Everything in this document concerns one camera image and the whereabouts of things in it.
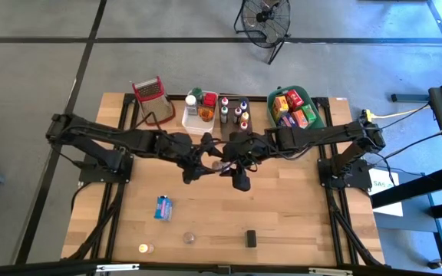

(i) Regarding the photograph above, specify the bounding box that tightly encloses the yellow extension cord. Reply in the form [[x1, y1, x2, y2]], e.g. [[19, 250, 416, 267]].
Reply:
[[360, 102, 431, 123]]

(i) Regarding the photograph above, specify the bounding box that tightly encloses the grey translucent plastic bin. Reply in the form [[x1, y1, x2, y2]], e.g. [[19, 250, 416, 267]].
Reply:
[[217, 95, 253, 142]]

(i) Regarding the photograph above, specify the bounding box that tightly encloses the dark green pepper tin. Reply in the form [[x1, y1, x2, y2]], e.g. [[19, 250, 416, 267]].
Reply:
[[244, 228, 258, 248]]

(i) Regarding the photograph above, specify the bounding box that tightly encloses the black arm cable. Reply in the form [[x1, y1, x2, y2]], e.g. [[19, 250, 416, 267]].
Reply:
[[243, 152, 261, 173], [133, 110, 165, 133]]

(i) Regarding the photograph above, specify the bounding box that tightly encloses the teal plastic bin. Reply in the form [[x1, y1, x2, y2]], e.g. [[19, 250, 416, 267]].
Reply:
[[266, 84, 326, 132]]

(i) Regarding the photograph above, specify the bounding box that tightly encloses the white paper sheet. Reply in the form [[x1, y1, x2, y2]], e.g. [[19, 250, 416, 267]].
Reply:
[[368, 168, 404, 218]]

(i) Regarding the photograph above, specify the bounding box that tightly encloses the blue Rice Krispies cereal box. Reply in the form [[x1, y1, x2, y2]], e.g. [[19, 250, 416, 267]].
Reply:
[[153, 195, 173, 222]]

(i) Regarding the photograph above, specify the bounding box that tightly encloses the small yellow-lidded jar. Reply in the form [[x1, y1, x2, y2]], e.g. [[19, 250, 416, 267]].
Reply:
[[137, 242, 156, 255]]

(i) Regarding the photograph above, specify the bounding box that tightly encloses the black aluminium table frame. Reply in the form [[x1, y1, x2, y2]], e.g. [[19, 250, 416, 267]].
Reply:
[[60, 93, 386, 269]]

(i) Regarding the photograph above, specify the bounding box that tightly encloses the black floor fan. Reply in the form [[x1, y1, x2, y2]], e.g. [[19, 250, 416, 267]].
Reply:
[[233, 0, 292, 66]]

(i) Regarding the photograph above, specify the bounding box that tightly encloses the red Froot Loops cereal box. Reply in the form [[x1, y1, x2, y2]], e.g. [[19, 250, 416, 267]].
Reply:
[[285, 89, 305, 111]]

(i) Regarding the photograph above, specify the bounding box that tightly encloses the metal box grater red handle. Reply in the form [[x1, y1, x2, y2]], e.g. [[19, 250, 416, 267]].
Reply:
[[131, 75, 176, 127]]

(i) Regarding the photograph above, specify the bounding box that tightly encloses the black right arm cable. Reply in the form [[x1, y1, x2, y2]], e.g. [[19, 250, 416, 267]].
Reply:
[[243, 152, 261, 173]]

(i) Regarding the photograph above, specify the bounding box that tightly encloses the black rig beam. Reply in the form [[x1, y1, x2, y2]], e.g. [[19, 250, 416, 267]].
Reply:
[[0, 259, 442, 276]]

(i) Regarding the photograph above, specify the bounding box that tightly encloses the white plastic bin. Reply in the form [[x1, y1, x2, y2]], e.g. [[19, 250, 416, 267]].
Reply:
[[181, 90, 219, 136]]

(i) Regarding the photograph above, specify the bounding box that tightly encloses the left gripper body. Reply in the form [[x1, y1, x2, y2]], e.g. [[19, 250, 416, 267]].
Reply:
[[170, 132, 215, 172]]

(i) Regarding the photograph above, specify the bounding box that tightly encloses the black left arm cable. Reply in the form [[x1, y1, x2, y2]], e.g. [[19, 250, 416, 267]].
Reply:
[[133, 110, 165, 133]]

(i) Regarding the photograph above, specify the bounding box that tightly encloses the green Apple Jacks cereal box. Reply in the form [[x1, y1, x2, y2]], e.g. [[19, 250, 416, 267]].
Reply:
[[301, 103, 318, 123]]

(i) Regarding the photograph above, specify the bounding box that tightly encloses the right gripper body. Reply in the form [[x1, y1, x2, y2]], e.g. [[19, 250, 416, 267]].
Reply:
[[231, 132, 270, 172]]

